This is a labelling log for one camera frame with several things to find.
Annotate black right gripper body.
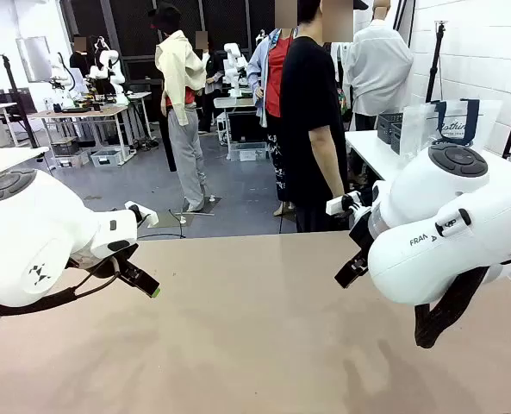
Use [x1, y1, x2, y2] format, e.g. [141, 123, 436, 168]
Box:
[348, 209, 375, 260]

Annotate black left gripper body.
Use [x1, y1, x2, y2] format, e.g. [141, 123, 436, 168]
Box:
[110, 248, 139, 279]

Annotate clear shopping bag blue handles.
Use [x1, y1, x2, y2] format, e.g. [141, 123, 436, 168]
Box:
[399, 98, 502, 157]

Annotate person's right forearm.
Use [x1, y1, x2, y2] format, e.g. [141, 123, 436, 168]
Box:
[308, 127, 347, 202]

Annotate white side table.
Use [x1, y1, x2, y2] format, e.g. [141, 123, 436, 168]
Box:
[345, 129, 511, 182]

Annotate grey storage crate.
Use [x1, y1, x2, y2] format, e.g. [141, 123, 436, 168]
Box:
[90, 147, 126, 169]

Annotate person in black T-shirt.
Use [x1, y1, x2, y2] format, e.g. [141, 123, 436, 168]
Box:
[279, 0, 353, 234]

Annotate clear storage crate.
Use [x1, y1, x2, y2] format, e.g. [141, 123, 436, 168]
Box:
[228, 141, 268, 162]

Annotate wooden workbench table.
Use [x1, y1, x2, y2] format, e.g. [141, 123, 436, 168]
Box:
[29, 103, 136, 165]

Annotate mannequin with white shirt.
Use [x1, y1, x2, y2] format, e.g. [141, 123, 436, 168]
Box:
[340, 0, 414, 131]

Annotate mannequin with cream jacket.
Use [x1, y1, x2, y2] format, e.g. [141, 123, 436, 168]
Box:
[147, 2, 215, 213]

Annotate person in red shirt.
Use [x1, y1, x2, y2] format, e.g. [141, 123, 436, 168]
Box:
[246, 0, 300, 217]

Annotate person in dark jacket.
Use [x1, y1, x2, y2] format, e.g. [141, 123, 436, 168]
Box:
[194, 30, 225, 134]

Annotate person in dark clothes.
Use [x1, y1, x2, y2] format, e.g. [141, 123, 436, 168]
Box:
[68, 35, 93, 81]

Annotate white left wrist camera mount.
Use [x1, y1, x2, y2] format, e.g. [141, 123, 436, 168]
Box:
[124, 200, 159, 229]

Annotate black left arm cable bundle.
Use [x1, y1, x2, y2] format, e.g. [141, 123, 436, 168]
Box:
[0, 254, 125, 317]

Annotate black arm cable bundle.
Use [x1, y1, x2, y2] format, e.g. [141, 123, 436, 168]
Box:
[0, 254, 125, 317]
[413, 266, 489, 349]

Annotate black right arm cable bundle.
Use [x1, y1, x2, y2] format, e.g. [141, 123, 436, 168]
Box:
[413, 266, 489, 349]

